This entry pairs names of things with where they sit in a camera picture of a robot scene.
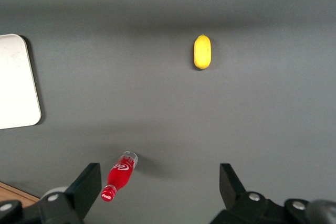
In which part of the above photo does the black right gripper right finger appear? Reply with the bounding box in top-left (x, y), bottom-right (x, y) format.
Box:
top-left (219, 163), bottom-right (247, 210)

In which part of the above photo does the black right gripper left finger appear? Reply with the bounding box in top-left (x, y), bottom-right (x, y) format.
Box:
top-left (65, 162), bottom-right (102, 220)

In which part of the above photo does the cream rectangular tray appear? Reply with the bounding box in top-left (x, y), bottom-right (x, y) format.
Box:
top-left (0, 33), bottom-right (43, 130)

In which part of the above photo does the red cola bottle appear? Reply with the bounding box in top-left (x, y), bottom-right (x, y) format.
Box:
top-left (101, 151), bottom-right (139, 203)

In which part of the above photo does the wooden two-drawer cabinet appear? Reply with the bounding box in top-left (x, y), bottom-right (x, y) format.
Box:
top-left (0, 181), bottom-right (38, 204)

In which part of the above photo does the yellow lemon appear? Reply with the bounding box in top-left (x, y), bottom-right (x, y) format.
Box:
top-left (193, 33), bottom-right (212, 70)

